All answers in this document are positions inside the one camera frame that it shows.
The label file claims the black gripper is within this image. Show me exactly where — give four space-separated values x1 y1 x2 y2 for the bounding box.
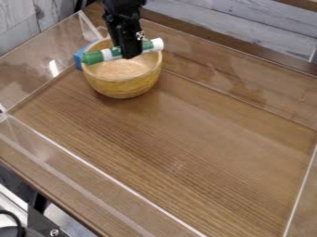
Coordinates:
102 0 146 59

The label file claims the blue block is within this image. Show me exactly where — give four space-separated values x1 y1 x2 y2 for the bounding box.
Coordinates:
73 40 96 71

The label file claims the black metal bracket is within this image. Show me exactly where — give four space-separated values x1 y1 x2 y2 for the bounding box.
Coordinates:
27 212 71 237

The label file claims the black cable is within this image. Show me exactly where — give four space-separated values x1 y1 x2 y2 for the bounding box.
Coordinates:
0 209 28 237

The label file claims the clear acrylic stand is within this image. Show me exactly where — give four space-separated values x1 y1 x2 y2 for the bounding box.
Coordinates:
76 10 110 42

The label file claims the green Expo marker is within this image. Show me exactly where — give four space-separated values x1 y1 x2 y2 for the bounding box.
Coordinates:
80 38 164 66

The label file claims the brown wooden bowl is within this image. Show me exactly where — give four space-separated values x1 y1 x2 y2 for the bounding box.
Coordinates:
82 39 163 99

